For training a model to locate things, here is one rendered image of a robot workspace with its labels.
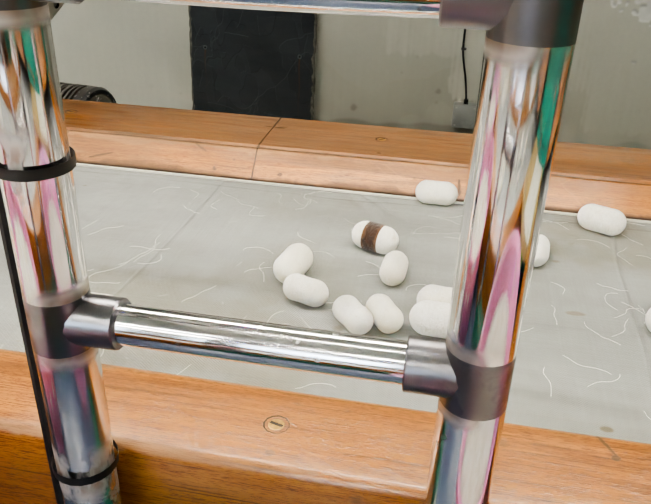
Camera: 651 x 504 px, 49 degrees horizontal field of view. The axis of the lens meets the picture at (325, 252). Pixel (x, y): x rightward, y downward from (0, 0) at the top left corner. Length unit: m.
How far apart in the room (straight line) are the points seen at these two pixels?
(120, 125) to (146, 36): 2.02
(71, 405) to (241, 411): 0.09
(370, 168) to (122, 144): 0.23
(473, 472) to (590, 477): 0.08
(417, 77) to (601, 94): 0.62
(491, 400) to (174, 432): 0.15
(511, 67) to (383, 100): 2.40
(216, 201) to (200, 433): 0.31
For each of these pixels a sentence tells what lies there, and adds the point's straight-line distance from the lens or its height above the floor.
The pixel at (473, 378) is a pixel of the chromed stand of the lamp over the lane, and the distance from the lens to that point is 0.23.
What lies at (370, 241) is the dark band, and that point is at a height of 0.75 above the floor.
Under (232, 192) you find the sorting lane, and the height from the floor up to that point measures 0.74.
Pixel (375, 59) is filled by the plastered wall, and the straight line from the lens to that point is 2.56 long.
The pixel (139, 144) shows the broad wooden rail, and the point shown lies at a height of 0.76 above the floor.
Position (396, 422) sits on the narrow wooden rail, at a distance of 0.34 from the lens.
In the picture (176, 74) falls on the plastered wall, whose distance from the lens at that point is 2.73.
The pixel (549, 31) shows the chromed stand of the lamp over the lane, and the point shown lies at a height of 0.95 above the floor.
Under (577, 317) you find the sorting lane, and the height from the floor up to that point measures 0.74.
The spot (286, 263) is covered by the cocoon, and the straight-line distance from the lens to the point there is 0.47.
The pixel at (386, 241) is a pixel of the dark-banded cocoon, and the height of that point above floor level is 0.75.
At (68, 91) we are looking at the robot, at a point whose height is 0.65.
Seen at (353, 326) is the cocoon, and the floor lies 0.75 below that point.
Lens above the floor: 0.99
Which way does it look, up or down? 28 degrees down
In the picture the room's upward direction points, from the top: 2 degrees clockwise
